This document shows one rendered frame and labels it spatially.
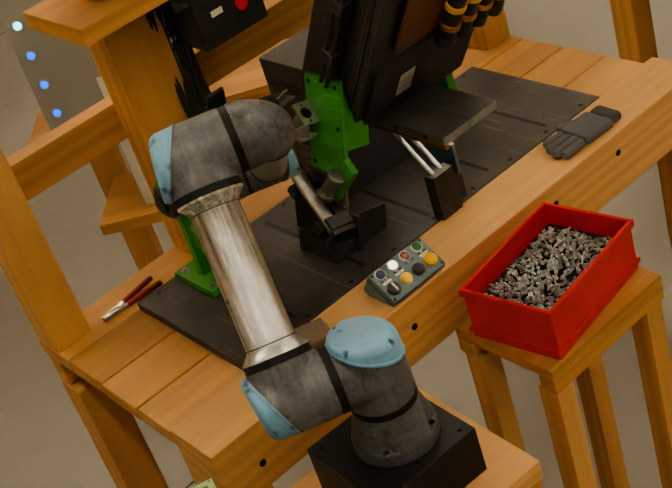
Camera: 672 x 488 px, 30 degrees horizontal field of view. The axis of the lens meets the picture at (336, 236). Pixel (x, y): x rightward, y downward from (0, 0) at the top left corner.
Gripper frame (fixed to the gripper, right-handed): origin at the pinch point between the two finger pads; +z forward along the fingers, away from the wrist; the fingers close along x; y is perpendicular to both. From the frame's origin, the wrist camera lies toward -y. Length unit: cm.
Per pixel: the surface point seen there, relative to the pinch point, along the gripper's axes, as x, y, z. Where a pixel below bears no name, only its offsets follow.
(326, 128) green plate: -5.0, 2.5, 2.5
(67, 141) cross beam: 23, -30, -35
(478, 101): -16.1, 19.8, 27.2
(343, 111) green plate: -5.4, 9.4, 2.9
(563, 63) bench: -3, -3, 86
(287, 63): 15.6, -4.5, 8.5
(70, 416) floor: 2, -179, 3
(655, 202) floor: -32, -68, 168
